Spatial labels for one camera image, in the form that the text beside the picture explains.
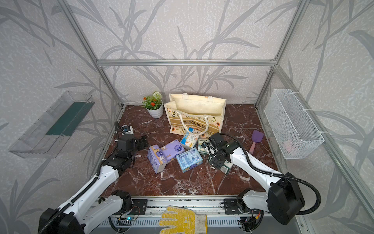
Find elephant print tissue pack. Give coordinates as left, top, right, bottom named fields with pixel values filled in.
left=198, top=139, right=209, bottom=155

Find floral blue tissue pack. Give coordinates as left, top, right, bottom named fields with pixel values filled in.
left=180, top=128, right=200, bottom=150

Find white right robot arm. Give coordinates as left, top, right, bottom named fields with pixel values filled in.
left=208, top=133, right=321, bottom=225

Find white wire basket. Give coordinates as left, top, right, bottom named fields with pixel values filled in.
left=264, top=89, right=324, bottom=160

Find light blue tissue pack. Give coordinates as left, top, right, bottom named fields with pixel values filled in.
left=176, top=148, right=203, bottom=173

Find clear plastic wall shelf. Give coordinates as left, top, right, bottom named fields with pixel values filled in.
left=8, top=91, right=95, bottom=159

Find cream floral canvas bag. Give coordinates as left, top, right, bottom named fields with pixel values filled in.
left=164, top=93, right=227, bottom=138

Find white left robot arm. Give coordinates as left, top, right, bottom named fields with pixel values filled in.
left=38, top=133, right=149, bottom=234

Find purple tissue pack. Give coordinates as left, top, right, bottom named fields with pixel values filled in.
left=160, top=139, right=185, bottom=163
left=147, top=145, right=167, bottom=174

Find green white tissue pack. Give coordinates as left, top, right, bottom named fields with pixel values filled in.
left=217, top=161, right=233, bottom=175

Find potted plant red flowers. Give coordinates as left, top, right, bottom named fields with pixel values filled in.
left=142, top=91, right=163, bottom=119

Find yellow knit work glove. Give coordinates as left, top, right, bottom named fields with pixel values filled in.
left=159, top=206, right=208, bottom=234

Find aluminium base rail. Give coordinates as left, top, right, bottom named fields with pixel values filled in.
left=93, top=195, right=302, bottom=234

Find purple toy spatula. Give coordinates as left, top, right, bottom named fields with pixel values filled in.
left=249, top=130, right=264, bottom=155

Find small green circuit board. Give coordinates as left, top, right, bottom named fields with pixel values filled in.
left=117, top=217, right=132, bottom=226

